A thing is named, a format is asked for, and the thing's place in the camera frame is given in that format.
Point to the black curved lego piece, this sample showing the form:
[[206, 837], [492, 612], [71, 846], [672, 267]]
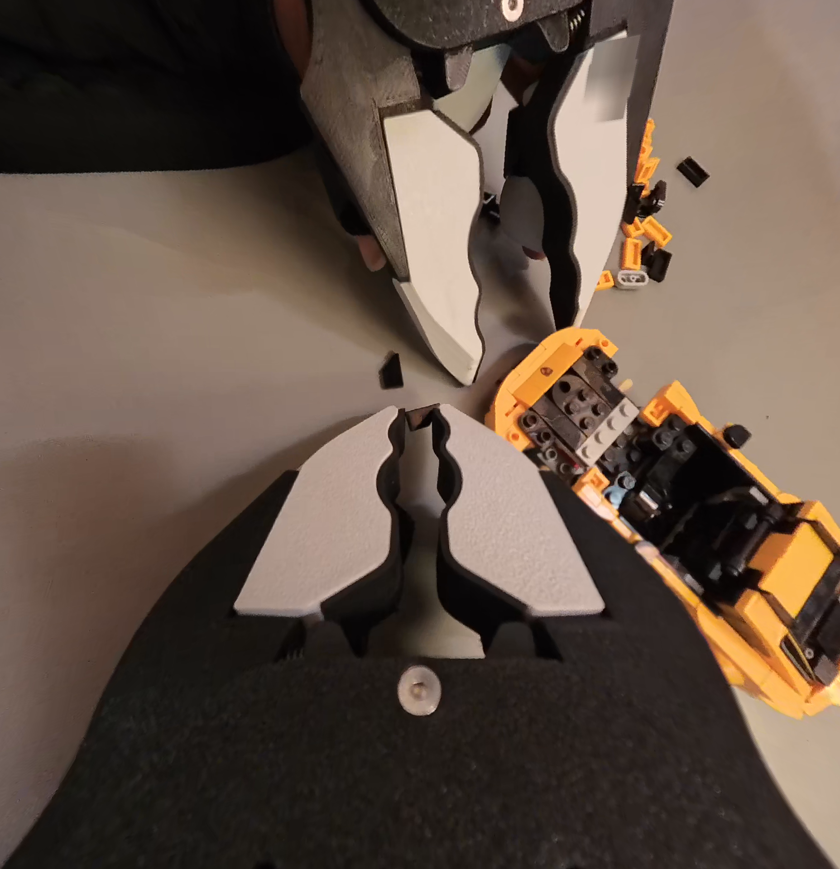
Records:
[[390, 370]]

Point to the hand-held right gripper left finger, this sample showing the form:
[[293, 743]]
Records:
[[318, 537]]

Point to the small black lego slope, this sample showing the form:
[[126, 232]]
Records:
[[423, 416]]

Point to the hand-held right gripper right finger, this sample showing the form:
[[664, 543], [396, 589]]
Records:
[[522, 537]]

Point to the person's left forearm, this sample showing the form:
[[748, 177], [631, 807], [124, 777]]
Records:
[[121, 34]]

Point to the orange lego car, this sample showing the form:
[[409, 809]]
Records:
[[719, 543]]

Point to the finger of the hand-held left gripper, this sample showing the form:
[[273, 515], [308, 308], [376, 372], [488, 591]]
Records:
[[434, 231], [597, 163]]

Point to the pile of small lego pieces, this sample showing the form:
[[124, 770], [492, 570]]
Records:
[[644, 217]]

